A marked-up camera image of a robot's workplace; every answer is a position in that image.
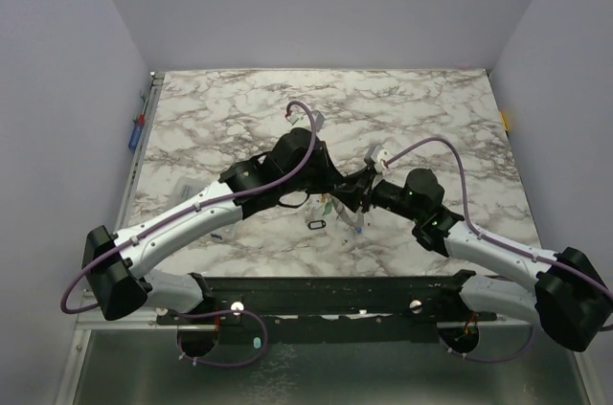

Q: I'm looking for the blue red wall clamp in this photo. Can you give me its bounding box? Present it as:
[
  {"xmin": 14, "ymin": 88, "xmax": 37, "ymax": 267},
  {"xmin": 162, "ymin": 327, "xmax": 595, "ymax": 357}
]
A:
[{"xmin": 127, "ymin": 92, "xmax": 148, "ymax": 151}]

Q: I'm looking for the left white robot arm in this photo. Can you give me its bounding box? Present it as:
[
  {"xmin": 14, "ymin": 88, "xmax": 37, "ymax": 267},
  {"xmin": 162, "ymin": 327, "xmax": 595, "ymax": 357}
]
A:
[{"xmin": 81, "ymin": 128, "xmax": 343, "ymax": 324}]

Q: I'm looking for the clear plastic parts box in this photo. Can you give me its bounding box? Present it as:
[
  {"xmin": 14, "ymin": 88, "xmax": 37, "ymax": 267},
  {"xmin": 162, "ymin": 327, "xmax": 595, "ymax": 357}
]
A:
[{"xmin": 165, "ymin": 176, "xmax": 210, "ymax": 221}]

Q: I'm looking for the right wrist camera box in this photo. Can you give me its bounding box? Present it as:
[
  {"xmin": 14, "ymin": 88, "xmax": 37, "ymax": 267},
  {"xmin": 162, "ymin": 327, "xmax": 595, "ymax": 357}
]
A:
[{"xmin": 364, "ymin": 144, "xmax": 390, "ymax": 173}]

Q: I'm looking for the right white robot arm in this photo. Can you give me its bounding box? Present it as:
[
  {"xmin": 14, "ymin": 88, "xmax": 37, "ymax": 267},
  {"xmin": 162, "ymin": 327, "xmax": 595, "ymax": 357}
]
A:
[{"xmin": 332, "ymin": 169, "xmax": 612, "ymax": 352}]

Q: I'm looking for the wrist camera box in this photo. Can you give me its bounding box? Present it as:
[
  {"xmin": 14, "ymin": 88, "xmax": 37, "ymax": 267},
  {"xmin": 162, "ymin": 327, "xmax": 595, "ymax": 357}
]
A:
[
  {"xmin": 285, "ymin": 108, "xmax": 325, "ymax": 132},
  {"xmin": 364, "ymin": 144, "xmax": 390, "ymax": 173}
]

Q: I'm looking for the green tag key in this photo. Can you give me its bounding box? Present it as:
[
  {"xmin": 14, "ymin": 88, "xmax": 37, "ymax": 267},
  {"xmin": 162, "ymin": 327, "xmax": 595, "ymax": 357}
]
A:
[{"xmin": 323, "ymin": 201, "xmax": 333, "ymax": 215}]

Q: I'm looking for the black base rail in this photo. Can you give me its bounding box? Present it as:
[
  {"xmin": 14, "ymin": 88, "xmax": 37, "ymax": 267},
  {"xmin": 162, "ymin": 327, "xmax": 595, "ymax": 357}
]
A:
[{"xmin": 157, "ymin": 270, "xmax": 475, "ymax": 344}]

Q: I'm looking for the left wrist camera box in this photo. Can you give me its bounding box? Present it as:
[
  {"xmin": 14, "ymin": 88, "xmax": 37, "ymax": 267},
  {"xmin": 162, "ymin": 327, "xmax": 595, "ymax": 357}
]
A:
[{"xmin": 285, "ymin": 108, "xmax": 325, "ymax": 132}]

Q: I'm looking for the steel key organizer plate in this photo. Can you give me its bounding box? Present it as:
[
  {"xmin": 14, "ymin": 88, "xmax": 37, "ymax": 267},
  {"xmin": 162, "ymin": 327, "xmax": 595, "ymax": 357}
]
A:
[{"xmin": 331, "ymin": 198, "xmax": 365, "ymax": 230}]

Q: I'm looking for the black key ring tag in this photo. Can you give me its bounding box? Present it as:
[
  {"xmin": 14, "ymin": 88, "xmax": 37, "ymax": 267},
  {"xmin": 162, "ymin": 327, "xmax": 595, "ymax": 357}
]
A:
[{"xmin": 306, "ymin": 220, "xmax": 327, "ymax": 231}]

